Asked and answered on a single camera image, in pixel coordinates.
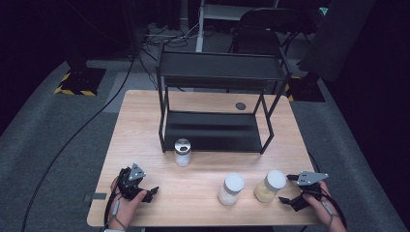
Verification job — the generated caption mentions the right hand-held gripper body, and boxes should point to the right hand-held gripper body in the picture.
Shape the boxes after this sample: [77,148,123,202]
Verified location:
[289,170,330,213]

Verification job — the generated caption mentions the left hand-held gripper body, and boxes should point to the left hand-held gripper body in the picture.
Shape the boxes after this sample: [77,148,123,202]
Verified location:
[116,162,153,203]

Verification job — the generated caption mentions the white-lidded jar of yellow powder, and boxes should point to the white-lidded jar of yellow powder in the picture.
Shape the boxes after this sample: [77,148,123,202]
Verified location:
[253,169,287,204]

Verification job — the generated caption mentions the glass shaker with metal lid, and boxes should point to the glass shaker with metal lid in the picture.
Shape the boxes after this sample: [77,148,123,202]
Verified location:
[174,137,192,168]

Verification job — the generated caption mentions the white-lidded jar of white powder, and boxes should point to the white-lidded jar of white powder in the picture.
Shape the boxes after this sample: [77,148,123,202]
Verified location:
[217,172,246,207]

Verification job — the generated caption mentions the black metal two-tier rack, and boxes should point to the black metal two-tier rack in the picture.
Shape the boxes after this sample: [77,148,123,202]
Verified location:
[156,44,293,156]

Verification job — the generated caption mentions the person's left hand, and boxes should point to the person's left hand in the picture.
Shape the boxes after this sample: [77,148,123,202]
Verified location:
[109,176,148,231]

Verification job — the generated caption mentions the person's right hand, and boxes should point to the person's right hand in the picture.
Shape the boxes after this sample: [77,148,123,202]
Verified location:
[302,180,340,228]

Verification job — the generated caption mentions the grey tape strip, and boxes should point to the grey tape strip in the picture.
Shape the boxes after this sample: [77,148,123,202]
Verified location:
[83,192,107,204]

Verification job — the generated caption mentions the grey padded panel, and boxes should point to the grey padded panel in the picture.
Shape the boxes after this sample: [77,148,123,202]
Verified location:
[297,0,377,83]

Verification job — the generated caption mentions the black folding chair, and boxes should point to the black folding chair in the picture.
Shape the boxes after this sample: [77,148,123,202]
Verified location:
[227,7,311,56]

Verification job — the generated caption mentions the white metal stand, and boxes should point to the white metal stand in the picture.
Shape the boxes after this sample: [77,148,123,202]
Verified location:
[194,0,280,53]

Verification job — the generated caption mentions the left hand-held gripper cable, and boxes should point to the left hand-held gripper cable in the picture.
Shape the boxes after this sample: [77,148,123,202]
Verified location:
[102,188,128,231]

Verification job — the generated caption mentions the hand-held gripper cable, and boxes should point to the hand-held gripper cable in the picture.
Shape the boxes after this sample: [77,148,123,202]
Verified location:
[102,188,128,231]
[304,188,348,230]

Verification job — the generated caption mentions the right hand-held gripper cable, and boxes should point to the right hand-held gripper cable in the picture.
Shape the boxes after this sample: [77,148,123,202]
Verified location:
[304,188,348,230]

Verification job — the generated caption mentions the long black floor cable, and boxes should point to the long black floor cable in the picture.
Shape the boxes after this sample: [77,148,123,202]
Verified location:
[20,53,137,232]

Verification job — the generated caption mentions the hazard-striped black base plate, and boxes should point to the hazard-striped black base plate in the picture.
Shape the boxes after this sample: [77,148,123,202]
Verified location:
[284,73,327,103]
[53,66,107,98]

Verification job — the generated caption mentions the bundle of floor cables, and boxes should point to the bundle of floor cables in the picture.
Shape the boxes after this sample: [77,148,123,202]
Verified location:
[140,21,201,50]

